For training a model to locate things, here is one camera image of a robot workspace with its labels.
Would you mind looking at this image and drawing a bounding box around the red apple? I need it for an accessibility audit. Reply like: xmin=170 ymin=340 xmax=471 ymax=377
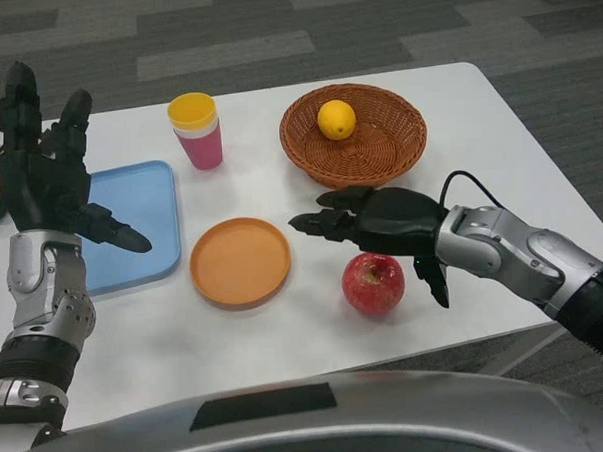
xmin=340 ymin=250 xmax=407 ymax=318

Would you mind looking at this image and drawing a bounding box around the brown wicker basket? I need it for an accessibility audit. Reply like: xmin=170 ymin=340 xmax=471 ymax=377
xmin=276 ymin=79 xmax=430 ymax=193

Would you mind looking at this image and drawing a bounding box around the pink plastic cup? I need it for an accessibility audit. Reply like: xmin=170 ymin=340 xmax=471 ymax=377
xmin=174 ymin=119 xmax=225 ymax=171

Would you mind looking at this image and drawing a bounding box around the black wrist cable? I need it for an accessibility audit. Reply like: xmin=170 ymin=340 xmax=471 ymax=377
xmin=437 ymin=168 xmax=507 ymax=214

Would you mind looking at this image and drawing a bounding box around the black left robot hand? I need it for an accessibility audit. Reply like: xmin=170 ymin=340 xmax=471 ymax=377
xmin=0 ymin=55 xmax=153 ymax=260

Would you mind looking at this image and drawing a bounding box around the silver robot chest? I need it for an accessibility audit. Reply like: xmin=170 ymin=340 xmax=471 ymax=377
xmin=0 ymin=361 xmax=603 ymax=452

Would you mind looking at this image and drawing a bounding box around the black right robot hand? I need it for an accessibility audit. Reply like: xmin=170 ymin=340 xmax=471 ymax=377
xmin=285 ymin=181 xmax=454 ymax=317

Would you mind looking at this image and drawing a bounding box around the yellow lemon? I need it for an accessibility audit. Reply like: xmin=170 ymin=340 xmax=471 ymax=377
xmin=316 ymin=99 xmax=358 ymax=141

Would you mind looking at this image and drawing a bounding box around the yellow plastic cup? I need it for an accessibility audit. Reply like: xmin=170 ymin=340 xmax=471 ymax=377
xmin=166 ymin=92 xmax=219 ymax=132

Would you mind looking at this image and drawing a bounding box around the white plastic cup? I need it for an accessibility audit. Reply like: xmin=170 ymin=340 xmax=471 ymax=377
xmin=172 ymin=117 xmax=222 ymax=141

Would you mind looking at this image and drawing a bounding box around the orange round plate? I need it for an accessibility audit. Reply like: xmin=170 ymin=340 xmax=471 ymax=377
xmin=187 ymin=214 xmax=294 ymax=313

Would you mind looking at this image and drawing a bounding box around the blue rectangular tray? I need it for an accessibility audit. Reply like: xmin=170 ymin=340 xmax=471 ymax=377
xmin=76 ymin=158 xmax=185 ymax=298

